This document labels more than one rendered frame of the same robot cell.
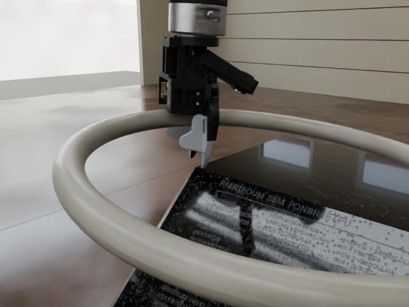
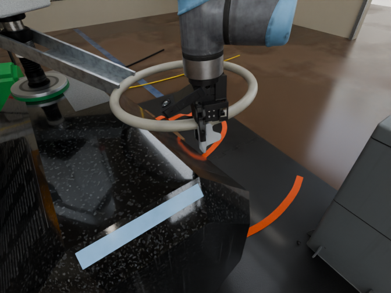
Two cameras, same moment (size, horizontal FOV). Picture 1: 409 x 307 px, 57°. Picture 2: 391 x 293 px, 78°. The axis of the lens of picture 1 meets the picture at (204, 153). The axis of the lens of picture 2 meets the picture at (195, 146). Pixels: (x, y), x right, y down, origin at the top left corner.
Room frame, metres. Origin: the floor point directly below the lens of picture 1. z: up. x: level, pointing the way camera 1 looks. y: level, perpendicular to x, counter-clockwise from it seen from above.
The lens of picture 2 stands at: (1.15, 0.08, 1.33)
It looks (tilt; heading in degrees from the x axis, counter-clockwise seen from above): 40 degrees down; 190
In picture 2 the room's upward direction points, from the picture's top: straight up
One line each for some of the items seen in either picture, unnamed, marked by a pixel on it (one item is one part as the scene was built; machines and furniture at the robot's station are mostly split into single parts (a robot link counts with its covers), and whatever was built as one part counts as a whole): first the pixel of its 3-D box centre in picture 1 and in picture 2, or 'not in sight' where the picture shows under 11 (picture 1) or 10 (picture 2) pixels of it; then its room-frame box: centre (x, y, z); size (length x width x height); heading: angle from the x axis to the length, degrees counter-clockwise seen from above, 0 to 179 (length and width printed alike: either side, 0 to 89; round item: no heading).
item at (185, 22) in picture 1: (198, 22); (202, 64); (0.62, 0.01, 1.12); 0.10 x 0.09 x 0.05; 22
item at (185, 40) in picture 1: (190, 75); (207, 97); (0.62, 0.02, 1.04); 0.09 x 0.08 x 0.12; 112
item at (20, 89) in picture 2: not in sight; (39, 84); (0.32, -0.73, 0.87); 0.21 x 0.21 x 0.01
